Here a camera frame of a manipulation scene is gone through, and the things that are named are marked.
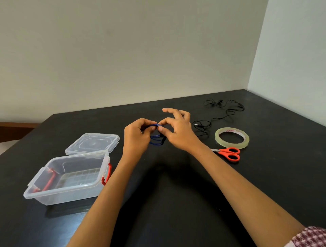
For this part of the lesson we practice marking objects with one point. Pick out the person's left hand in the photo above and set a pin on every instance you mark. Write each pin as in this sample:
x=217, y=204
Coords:
x=135, y=142

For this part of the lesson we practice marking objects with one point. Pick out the person's right hand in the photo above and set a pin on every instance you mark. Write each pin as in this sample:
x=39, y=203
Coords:
x=180, y=135

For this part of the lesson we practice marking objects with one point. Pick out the clear tape roll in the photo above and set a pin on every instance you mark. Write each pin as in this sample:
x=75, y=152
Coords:
x=219, y=140

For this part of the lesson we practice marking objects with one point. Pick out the clear plastic box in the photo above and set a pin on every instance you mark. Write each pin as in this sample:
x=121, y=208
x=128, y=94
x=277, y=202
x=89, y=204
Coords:
x=66, y=189

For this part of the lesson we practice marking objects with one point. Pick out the person's right forearm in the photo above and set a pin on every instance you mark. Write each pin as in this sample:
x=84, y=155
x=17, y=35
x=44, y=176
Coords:
x=249, y=196

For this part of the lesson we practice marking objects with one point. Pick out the person's left forearm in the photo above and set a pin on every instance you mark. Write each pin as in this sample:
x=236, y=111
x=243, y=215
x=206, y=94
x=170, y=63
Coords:
x=102, y=203

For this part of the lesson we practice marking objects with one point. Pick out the clear plastic lid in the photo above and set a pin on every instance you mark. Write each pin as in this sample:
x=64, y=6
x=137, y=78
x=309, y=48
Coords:
x=91, y=143

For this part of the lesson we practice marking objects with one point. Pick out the brown wooden furniture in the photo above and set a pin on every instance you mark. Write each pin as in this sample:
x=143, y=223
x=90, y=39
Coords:
x=15, y=132

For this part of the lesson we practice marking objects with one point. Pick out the maroon white patterned right sleeve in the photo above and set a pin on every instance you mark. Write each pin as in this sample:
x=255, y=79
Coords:
x=312, y=238

